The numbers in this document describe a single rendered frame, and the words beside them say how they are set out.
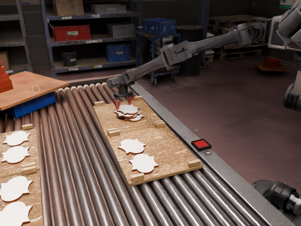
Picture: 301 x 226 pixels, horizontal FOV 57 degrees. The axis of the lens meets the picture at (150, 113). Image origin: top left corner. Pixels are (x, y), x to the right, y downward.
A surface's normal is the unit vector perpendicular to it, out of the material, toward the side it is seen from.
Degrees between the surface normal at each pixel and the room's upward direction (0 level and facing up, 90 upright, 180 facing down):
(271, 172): 0
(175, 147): 0
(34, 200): 0
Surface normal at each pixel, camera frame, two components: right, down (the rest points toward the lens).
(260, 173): 0.00, -0.90
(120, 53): 0.31, 0.42
